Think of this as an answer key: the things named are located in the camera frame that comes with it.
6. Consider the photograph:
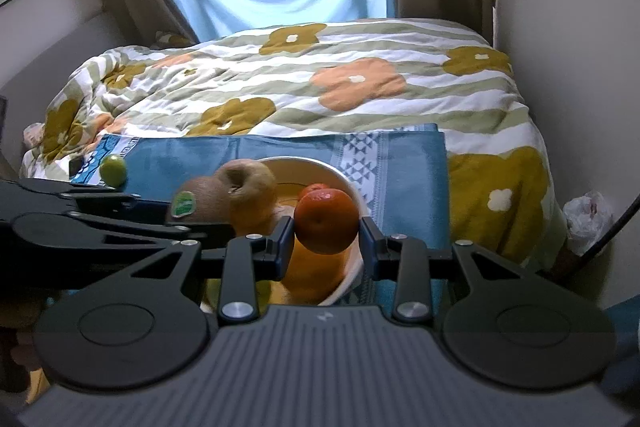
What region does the large brownish apple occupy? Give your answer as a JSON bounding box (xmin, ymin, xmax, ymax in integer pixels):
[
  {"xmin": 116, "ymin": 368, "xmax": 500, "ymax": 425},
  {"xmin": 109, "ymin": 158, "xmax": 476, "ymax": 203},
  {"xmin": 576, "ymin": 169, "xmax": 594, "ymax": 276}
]
[{"xmin": 214, "ymin": 159, "xmax": 278, "ymax": 235}]

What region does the dark green apple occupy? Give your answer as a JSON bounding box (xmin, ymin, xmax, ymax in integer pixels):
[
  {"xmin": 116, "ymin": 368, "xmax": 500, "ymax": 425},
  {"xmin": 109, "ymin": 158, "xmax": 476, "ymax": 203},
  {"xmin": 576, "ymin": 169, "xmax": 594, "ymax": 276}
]
[{"xmin": 99, "ymin": 154, "xmax": 128, "ymax": 187}]

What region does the brown kiwi with sticker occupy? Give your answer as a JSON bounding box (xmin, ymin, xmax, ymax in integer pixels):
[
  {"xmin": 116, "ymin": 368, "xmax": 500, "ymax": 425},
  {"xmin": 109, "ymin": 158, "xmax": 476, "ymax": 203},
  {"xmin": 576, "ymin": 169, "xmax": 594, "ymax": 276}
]
[{"xmin": 167, "ymin": 176, "xmax": 230, "ymax": 223}]

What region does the light green apple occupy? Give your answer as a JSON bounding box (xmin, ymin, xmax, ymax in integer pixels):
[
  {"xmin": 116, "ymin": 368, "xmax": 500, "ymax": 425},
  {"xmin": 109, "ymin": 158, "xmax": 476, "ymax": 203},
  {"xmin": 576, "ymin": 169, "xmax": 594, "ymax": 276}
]
[{"xmin": 204, "ymin": 279, "xmax": 272, "ymax": 314}]

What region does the large orange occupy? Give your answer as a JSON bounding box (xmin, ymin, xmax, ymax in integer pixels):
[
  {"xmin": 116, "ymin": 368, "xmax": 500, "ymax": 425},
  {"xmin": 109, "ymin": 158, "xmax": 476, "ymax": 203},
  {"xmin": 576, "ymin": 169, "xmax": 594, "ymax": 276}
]
[{"xmin": 282, "ymin": 239, "xmax": 349, "ymax": 305}]

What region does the black phone on duvet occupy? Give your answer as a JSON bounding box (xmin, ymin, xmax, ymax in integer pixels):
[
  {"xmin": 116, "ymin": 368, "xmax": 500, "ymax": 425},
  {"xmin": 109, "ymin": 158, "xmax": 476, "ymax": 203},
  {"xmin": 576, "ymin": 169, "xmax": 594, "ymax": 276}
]
[{"xmin": 68, "ymin": 155, "xmax": 85, "ymax": 178}]

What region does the cream bowl yellow print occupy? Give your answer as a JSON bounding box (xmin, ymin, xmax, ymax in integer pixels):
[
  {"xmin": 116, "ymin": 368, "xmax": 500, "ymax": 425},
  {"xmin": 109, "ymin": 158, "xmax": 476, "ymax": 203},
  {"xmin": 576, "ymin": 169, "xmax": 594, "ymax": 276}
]
[{"xmin": 199, "ymin": 155, "xmax": 370, "ymax": 313}]

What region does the blue patterned cloth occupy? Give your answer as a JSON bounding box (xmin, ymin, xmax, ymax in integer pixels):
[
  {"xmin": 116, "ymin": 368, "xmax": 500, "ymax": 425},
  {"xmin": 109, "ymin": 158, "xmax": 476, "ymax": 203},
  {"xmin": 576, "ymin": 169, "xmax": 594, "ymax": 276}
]
[{"xmin": 69, "ymin": 123, "xmax": 452, "ymax": 318}]

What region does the white plastic bag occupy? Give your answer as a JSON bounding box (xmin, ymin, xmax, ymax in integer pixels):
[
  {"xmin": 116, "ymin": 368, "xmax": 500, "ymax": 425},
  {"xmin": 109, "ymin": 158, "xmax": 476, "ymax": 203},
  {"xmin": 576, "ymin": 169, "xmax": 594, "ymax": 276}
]
[{"xmin": 562, "ymin": 191, "xmax": 614, "ymax": 257}]

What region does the floral striped duvet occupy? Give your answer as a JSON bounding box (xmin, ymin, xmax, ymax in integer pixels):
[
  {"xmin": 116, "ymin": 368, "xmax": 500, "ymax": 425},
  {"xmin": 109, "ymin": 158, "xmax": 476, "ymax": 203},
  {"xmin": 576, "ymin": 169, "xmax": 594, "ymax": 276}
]
[{"xmin": 21, "ymin": 18, "xmax": 566, "ymax": 269}]

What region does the black cable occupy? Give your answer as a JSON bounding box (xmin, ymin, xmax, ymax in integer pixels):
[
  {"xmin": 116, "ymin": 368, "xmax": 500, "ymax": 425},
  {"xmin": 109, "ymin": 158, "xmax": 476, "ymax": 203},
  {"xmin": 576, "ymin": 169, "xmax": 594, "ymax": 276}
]
[{"xmin": 584, "ymin": 193, "xmax": 640, "ymax": 260}]

